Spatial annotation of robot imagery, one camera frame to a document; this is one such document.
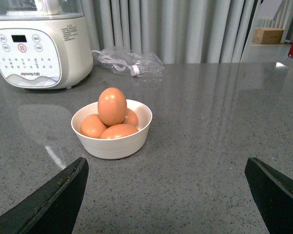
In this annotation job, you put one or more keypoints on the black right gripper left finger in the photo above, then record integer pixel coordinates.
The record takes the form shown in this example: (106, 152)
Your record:
(53, 208)

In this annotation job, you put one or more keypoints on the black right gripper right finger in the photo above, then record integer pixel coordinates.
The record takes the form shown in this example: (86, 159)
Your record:
(272, 192)

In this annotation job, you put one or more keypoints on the brown egg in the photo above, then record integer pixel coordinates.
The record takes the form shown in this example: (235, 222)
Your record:
(112, 106)
(130, 118)
(92, 126)
(118, 131)

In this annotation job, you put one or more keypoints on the brown egg front in bowl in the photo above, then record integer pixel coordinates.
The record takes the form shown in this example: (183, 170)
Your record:
(118, 131)

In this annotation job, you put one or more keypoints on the brown egg back in bowl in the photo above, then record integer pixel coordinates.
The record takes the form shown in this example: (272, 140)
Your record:
(130, 118)

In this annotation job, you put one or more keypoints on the cardboard box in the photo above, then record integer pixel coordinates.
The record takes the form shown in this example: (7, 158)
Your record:
(267, 35)

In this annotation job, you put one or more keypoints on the white bowl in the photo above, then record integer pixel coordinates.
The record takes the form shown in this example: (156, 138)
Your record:
(114, 148)

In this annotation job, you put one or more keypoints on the white Joyoung cooking appliance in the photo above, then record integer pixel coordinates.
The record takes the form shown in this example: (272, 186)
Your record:
(44, 44)

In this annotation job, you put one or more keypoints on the clear plastic bag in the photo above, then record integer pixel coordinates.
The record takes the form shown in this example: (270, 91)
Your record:
(122, 61)

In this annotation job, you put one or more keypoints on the grey curtain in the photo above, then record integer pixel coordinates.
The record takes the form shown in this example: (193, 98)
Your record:
(177, 31)

